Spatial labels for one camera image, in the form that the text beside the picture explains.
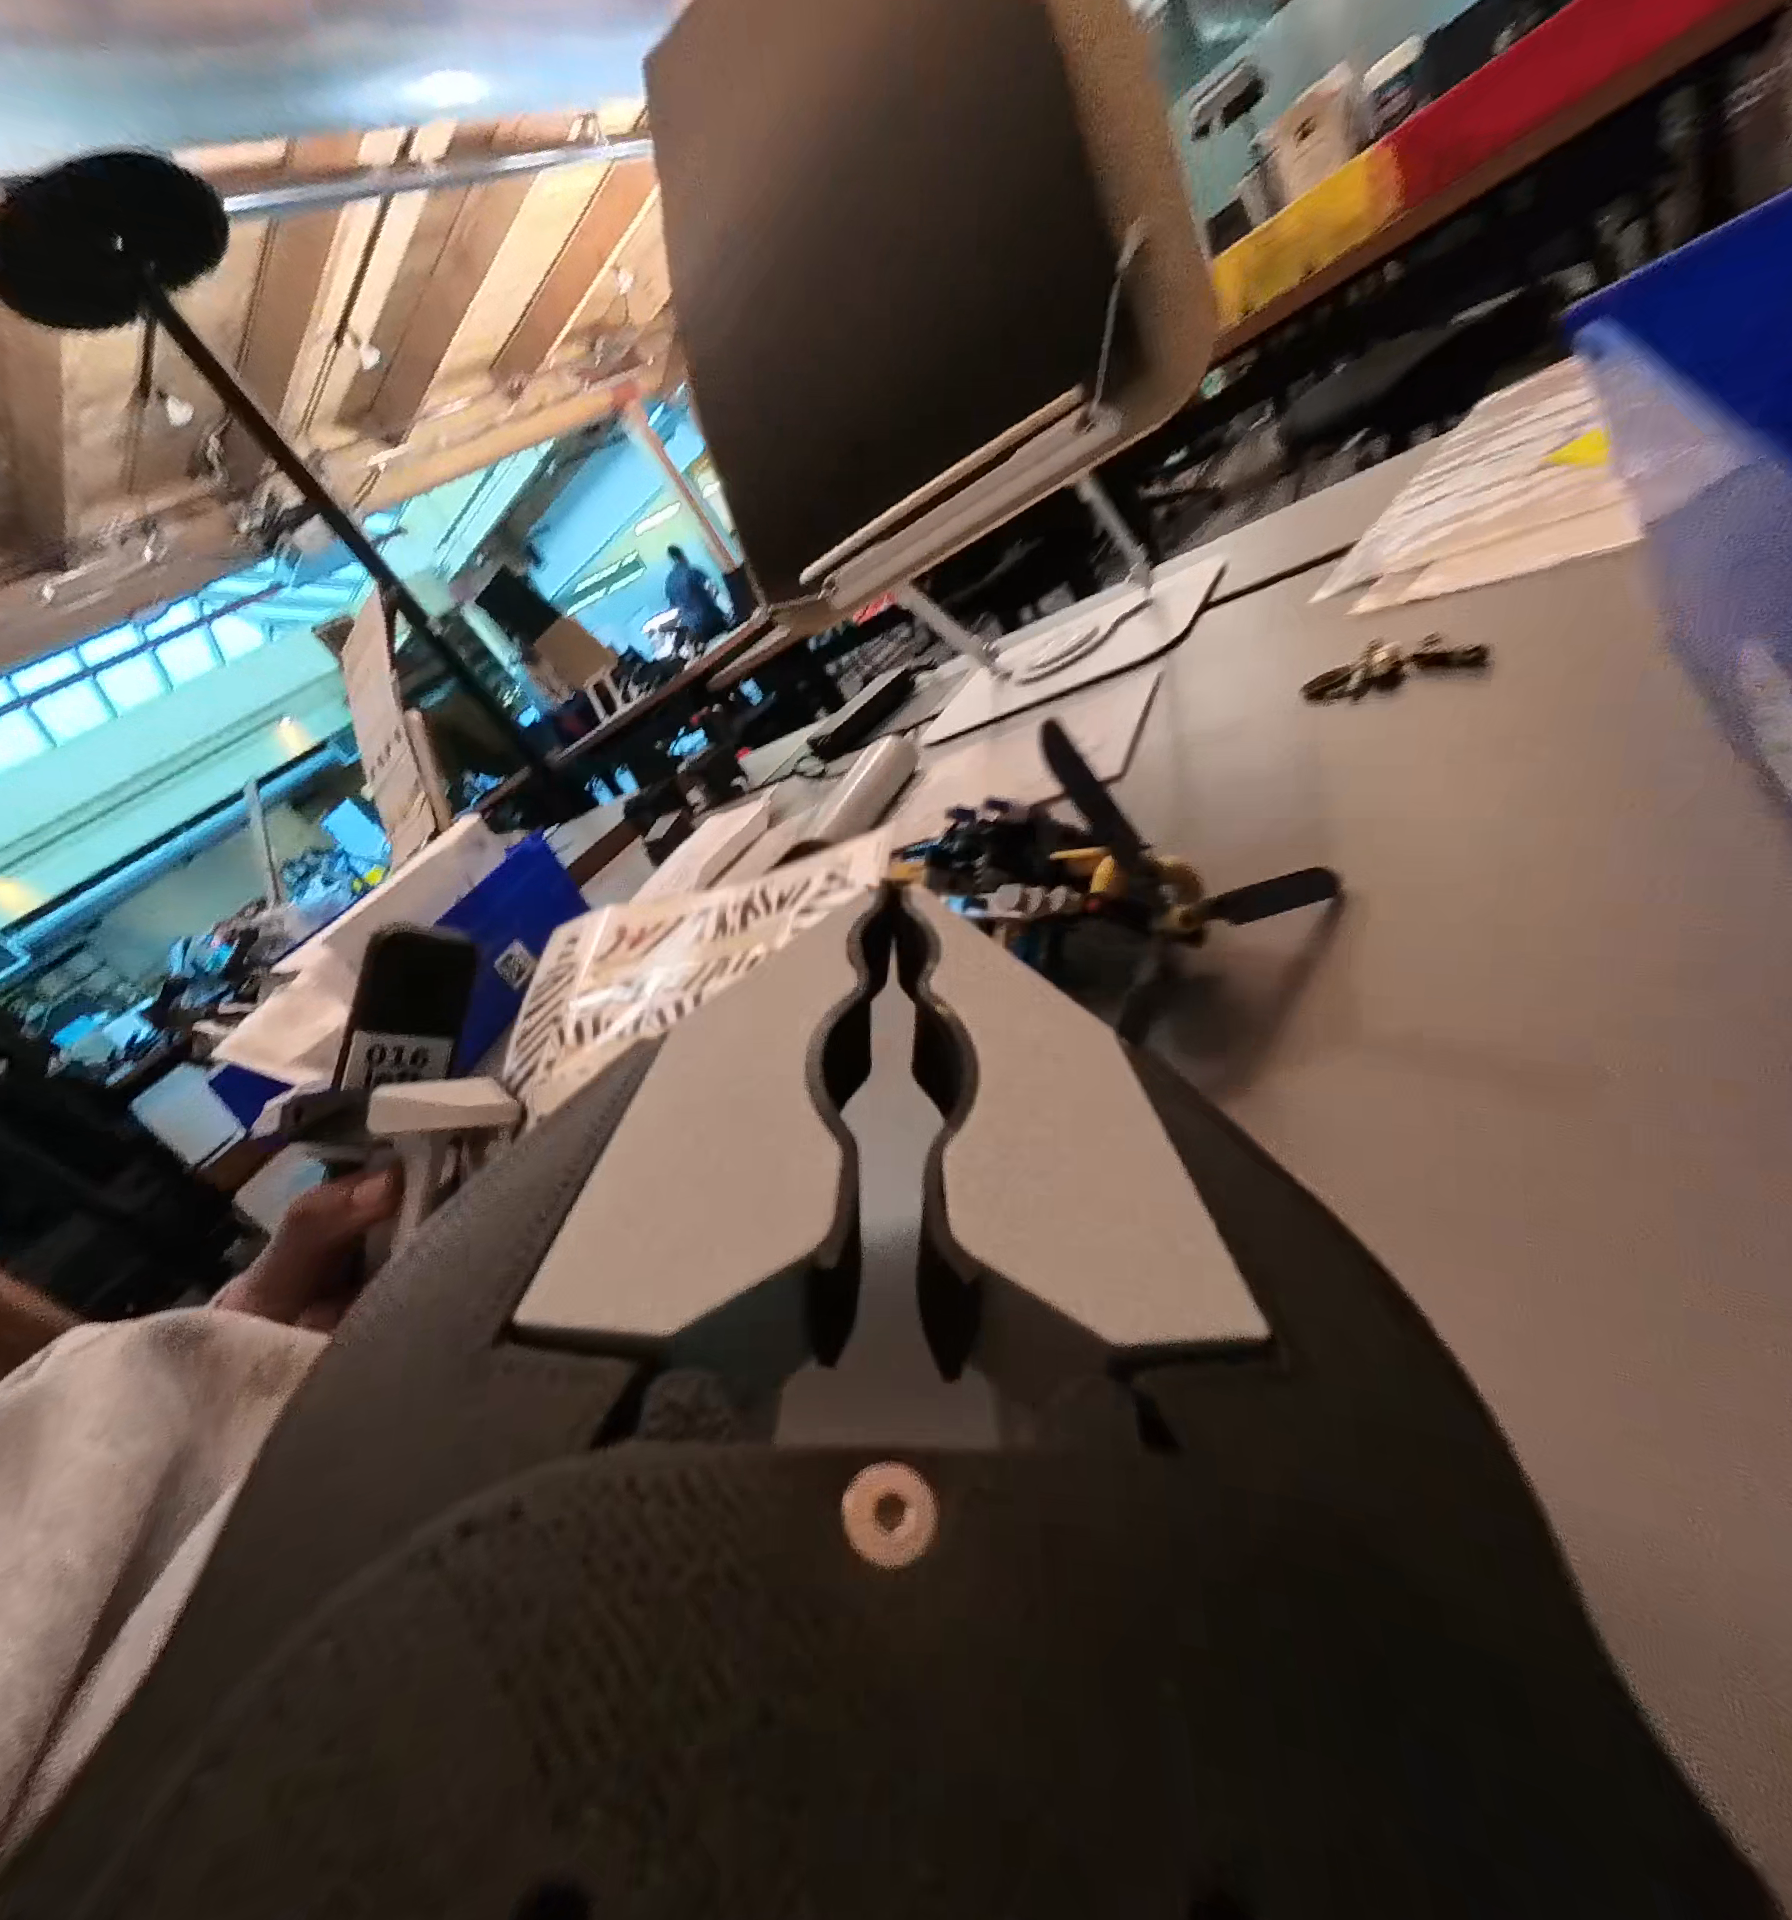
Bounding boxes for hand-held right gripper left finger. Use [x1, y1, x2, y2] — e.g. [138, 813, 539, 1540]
[509, 886, 899, 1366]

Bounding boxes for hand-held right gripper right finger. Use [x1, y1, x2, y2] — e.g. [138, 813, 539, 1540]
[899, 886, 1275, 1379]

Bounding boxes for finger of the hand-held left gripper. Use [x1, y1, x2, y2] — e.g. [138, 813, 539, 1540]
[367, 1077, 526, 1145]

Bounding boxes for lego helicopter model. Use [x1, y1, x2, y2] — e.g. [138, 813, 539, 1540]
[894, 721, 1344, 985]

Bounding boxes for person's left forearm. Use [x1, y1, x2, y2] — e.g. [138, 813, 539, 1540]
[0, 1302, 337, 1920]

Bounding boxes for person's left hand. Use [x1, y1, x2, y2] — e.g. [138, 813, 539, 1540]
[212, 1167, 407, 1337]

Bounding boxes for blue cardboard box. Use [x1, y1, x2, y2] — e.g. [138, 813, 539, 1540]
[435, 832, 600, 995]

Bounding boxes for zebra print sheet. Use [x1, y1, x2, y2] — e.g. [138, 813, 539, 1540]
[503, 868, 899, 1115]

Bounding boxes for brown cardboard boxes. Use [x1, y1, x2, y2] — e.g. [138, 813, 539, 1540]
[338, 592, 455, 865]

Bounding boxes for white cylinder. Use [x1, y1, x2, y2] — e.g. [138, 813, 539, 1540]
[814, 733, 923, 844]

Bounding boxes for black flat device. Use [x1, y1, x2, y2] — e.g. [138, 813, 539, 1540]
[802, 666, 923, 762]

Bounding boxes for metal laptop stand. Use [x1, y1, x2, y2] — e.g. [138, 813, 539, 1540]
[894, 226, 1231, 687]

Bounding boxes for bunch of keys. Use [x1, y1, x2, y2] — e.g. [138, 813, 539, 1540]
[1299, 633, 1492, 705]

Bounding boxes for white paper sheets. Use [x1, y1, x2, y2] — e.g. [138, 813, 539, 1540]
[1312, 358, 1645, 618]

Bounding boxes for black floor lamp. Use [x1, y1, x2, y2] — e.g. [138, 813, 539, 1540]
[0, 148, 575, 803]

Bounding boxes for blue plastic bin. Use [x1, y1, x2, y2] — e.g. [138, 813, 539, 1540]
[1562, 162, 1792, 844]

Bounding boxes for red and yellow shelf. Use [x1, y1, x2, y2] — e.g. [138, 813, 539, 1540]
[1207, 0, 1790, 328]

